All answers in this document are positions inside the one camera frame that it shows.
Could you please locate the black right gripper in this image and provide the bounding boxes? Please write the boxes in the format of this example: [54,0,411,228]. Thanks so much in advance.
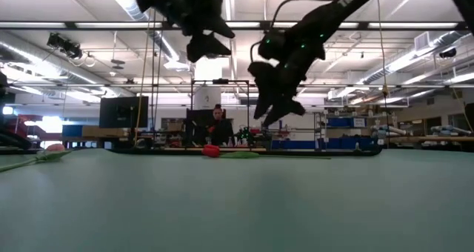
[247,61,310,127]

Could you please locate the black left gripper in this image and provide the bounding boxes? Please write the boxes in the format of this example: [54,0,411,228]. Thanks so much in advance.
[166,0,236,63]

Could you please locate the red artificial tulip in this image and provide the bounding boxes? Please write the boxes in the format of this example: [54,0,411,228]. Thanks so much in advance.
[201,144,332,160]

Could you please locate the black device green lights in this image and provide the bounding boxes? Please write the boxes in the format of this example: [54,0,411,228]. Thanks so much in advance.
[236,127,255,146]

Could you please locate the person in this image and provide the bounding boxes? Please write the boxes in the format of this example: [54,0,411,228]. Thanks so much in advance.
[204,103,236,147]

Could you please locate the blue storage bins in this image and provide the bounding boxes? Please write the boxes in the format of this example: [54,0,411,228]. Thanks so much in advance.
[325,116,368,129]

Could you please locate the blue low cabinets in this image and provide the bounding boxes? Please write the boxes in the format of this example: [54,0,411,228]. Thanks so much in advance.
[271,136,375,151]

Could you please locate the black monitor back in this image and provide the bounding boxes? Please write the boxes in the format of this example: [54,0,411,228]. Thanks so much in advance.
[184,109,216,146]

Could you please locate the small cardboard box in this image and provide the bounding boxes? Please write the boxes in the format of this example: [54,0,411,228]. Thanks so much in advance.
[162,119,186,133]

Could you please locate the teal table mat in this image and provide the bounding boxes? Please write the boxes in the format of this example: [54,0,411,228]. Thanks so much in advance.
[0,147,474,252]

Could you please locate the black computer monitor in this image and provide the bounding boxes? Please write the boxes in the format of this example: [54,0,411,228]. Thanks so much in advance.
[99,96,150,130]

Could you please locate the black overhead beam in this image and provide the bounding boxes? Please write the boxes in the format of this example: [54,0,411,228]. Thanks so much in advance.
[0,20,474,32]

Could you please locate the black ceiling projector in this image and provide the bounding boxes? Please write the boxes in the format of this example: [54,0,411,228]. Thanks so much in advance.
[46,32,84,60]

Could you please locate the wooden workbench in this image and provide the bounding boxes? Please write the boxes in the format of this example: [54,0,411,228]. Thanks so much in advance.
[383,134,474,144]

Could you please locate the white ceiling vent box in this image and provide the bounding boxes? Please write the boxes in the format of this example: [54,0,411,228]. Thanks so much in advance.
[413,30,431,52]

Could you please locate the blue crate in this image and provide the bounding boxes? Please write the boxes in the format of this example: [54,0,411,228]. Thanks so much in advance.
[61,125,84,139]

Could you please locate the black ceiling speaker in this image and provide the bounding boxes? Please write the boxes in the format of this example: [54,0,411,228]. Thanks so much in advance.
[438,47,458,59]

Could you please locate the pink artificial tulip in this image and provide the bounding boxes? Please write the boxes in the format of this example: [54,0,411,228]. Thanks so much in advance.
[0,143,74,173]

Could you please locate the red machine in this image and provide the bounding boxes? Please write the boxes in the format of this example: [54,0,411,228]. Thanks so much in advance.
[14,114,42,135]

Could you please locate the black metal frame stand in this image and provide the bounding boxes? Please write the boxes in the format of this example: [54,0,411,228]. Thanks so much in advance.
[190,79,250,146]

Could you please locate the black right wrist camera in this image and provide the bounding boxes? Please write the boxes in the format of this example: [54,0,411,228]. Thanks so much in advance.
[257,28,292,61]

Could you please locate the yellow hanging cord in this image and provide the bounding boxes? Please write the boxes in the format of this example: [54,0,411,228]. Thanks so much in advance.
[375,0,390,110]
[133,10,152,145]

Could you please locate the black table frame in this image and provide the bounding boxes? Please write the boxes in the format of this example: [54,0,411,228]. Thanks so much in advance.
[109,146,384,157]

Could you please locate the silver ventilation duct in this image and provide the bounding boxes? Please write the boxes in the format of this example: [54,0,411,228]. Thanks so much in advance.
[364,29,474,85]
[104,0,181,60]
[0,29,125,97]

